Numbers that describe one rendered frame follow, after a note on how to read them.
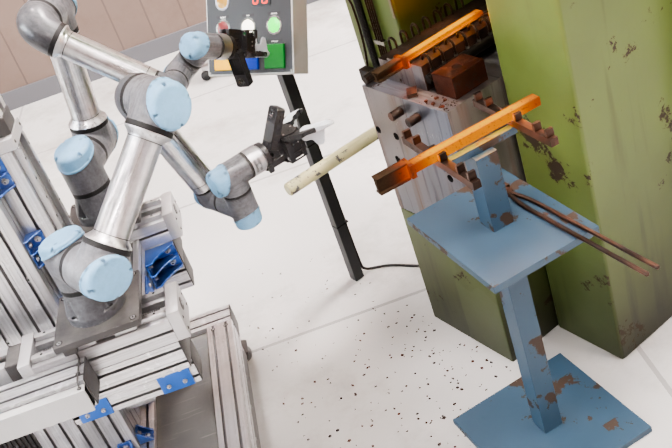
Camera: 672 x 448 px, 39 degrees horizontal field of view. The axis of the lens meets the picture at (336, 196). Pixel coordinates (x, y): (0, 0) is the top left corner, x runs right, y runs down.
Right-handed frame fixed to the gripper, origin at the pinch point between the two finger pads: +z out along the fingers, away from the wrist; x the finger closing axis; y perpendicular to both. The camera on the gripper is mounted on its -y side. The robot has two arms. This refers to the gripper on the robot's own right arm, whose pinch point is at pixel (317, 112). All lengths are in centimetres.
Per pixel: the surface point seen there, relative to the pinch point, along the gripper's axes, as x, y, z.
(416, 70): 5.0, 2.4, 30.6
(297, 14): -41.3, -10.2, 25.6
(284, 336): -55, 100, -14
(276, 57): -42.7, -0.7, 14.7
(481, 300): 14, 78, 25
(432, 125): 14.1, 14.4, 24.6
